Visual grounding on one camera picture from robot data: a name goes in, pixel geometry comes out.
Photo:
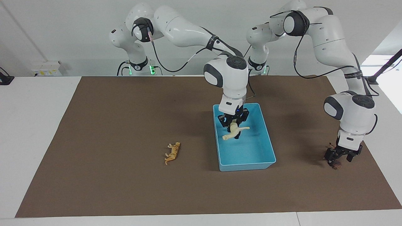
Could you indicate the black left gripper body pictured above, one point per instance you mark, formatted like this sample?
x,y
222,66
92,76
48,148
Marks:
x,y
345,150

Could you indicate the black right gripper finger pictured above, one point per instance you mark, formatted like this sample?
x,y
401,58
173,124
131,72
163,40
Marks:
x,y
225,124
240,130

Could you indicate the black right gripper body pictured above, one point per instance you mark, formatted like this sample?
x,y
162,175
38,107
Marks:
x,y
234,115

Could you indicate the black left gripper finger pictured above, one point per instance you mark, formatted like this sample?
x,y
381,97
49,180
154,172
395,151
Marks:
x,y
350,157
332,160

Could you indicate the cream horse toy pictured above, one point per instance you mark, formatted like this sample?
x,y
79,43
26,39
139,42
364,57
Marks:
x,y
234,131

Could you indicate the brown lion toy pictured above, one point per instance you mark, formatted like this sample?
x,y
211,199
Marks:
x,y
337,165

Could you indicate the orange tiger toy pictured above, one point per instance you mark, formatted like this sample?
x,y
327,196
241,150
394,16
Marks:
x,y
172,153

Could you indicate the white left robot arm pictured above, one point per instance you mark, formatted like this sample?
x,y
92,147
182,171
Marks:
x,y
333,34

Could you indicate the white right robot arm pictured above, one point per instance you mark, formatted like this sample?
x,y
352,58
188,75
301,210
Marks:
x,y
188,28

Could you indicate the light blue storage box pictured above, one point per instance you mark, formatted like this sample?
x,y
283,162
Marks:
x,y
251,150

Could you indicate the black angled stand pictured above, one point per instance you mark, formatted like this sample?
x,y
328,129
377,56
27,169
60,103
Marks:
x,y
381,70

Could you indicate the brown table mat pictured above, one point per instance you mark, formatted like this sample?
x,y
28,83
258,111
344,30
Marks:
x,y
125,188

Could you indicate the white power strip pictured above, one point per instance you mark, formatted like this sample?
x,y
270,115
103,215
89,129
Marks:
x,y
46,68

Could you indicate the black table clamp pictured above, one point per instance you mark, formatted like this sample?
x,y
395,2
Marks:
x,y
5,79

